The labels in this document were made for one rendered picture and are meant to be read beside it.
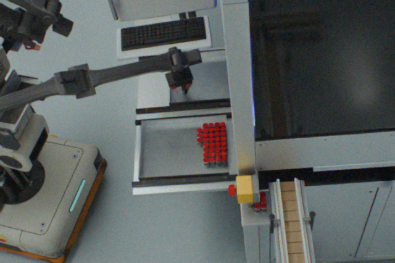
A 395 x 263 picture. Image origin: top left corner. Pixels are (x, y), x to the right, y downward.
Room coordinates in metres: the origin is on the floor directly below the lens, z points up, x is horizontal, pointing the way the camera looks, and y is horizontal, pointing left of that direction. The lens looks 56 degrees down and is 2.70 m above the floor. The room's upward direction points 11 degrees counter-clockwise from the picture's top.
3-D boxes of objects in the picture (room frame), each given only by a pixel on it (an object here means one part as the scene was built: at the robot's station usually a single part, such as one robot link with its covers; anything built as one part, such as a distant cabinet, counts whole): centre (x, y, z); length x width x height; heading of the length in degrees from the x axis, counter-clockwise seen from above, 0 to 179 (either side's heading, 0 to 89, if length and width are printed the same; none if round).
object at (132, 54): (1.91, 0.07, 0.79); 0.45 x 0.28 x 0.03; 86
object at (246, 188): (0.89, -0.13, 0.99); 0.08 x 0.07 x 0.07; 82
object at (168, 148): (1.17, 0.06, 0.90); 0.34 x 0.26 x 0.04; 81
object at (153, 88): (1.33, 0.00, 0.87); 0.70 x 0.48 x 0.02; 172
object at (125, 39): (1.88, 0.07, 0.82); 0.40 x 0.14 x 0.02; 86
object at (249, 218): (0.87, -0.17, 0.87); 0.14 x 0.13 x 0.02; 82
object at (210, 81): (1.49, -0.10, 0.90); 0.34 x 0.26 x 0.04; 82
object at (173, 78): (1.43, 0.03, 1.03); 0.10 x 0.07 x 0.07; 98
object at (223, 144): (1.15, -0.09, 0.90); 0.18 x 0.02 x 0.05; 171
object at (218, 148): (1.15, -0.07, 0.90); 0.18 x 0.02 x 0.05; 171
